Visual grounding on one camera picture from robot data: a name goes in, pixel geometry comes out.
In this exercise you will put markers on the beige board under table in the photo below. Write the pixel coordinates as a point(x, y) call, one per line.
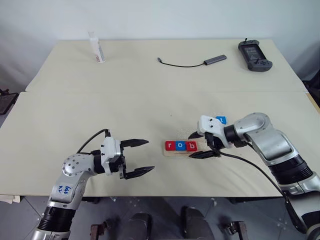
point(8, 199)

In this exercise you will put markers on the wooden letter tray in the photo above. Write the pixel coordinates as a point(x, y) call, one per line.
point(181, 154)

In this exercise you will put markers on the dark grey handheld controller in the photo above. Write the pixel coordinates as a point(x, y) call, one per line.
point(254, 55)

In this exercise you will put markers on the dark object beside table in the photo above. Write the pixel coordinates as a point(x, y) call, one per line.
point(312, 90)

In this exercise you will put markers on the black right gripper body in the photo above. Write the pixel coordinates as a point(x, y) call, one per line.
point(212, 143)

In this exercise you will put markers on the red letter b block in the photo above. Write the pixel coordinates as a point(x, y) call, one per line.
point(192, 146)

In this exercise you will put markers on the rusty caster wheel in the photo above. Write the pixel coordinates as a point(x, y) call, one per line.
point(236, 230)
point(98, 230)

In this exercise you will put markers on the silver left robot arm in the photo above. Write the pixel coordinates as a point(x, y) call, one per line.
point(71, 175)

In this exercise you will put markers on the dark rounded robot foot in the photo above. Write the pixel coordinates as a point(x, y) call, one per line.
point(140, 226)
point(197, 223)

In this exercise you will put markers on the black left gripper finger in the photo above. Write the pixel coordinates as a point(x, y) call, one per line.
point(140, 172)
point(135, 143)

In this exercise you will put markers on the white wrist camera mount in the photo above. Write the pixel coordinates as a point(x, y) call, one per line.
point(212, 126)
point(110, 152)

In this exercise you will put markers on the blue letter o block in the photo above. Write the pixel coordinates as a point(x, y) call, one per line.
point(181, 146)

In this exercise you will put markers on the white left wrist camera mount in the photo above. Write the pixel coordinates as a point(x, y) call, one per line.
point(110, 152)

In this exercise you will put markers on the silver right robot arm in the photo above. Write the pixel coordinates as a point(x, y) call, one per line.
point(272, 147)

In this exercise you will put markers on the blue letter t block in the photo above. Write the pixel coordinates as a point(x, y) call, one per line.
point(223, 120)

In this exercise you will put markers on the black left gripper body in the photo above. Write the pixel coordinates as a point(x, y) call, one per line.
point(122, 162)

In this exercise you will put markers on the white plastic tube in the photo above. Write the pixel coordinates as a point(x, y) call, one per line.
point(97, 48)

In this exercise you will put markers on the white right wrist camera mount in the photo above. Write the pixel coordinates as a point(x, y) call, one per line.
point(212, 126)

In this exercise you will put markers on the black mesh chair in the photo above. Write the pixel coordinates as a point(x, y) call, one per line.
point(6, 101)

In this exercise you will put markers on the red letter r block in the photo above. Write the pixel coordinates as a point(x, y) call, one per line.
point(170, 146)

